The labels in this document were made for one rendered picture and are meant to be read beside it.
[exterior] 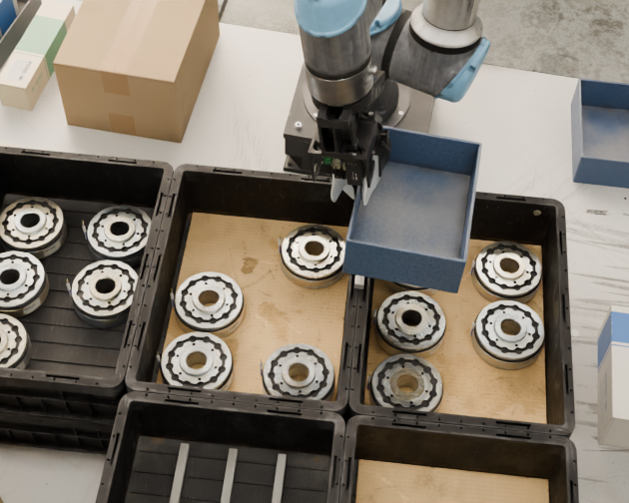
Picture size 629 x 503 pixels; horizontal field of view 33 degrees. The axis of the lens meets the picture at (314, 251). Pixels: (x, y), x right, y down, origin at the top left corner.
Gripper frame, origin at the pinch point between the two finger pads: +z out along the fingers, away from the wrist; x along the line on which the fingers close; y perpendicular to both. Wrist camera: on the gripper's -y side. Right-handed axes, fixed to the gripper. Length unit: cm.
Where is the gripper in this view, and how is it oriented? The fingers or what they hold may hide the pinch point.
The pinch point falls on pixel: (359, 187)
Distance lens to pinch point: 138.0
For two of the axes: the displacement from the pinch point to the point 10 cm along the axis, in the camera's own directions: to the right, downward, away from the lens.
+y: -2.3, 7.8, -5.7
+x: 9.7, 1.2, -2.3
